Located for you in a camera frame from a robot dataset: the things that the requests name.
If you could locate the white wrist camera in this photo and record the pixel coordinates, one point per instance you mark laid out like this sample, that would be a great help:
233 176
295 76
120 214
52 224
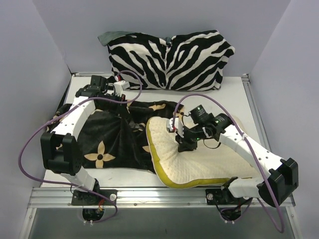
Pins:
121 85
175 125

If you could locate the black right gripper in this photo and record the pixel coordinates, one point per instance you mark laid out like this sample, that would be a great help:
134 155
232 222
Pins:
186 144

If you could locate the zebra print pillow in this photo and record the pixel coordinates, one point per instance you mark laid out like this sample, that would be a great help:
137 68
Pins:
190 62

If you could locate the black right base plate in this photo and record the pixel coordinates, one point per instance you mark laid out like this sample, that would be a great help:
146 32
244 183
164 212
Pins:
217 196

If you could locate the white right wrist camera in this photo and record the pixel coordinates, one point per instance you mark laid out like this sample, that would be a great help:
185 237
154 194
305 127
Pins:
175 125

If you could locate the grey cloth behind zebra pillow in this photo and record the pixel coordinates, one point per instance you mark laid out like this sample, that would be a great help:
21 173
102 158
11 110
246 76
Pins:
108 36

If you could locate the cream yellow-edged pillow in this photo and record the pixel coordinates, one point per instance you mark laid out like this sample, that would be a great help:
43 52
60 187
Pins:
200 167

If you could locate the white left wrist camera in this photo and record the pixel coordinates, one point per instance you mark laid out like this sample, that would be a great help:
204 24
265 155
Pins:
121 85

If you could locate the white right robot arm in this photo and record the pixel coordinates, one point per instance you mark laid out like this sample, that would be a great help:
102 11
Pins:
279 177

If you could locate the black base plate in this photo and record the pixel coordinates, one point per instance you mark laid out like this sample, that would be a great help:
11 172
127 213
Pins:
88 199
217 196

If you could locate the black floral pillowcase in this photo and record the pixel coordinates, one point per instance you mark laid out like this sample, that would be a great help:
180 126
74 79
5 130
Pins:
108 141

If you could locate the aluminium front rail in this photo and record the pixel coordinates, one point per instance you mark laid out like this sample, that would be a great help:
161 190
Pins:
60 196

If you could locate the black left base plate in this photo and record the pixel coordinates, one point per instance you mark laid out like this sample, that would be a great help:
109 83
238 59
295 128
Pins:
88 199

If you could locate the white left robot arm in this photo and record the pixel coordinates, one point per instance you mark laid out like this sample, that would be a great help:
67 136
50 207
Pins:
61 153

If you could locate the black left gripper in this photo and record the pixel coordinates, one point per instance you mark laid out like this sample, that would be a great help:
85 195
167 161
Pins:
120 102

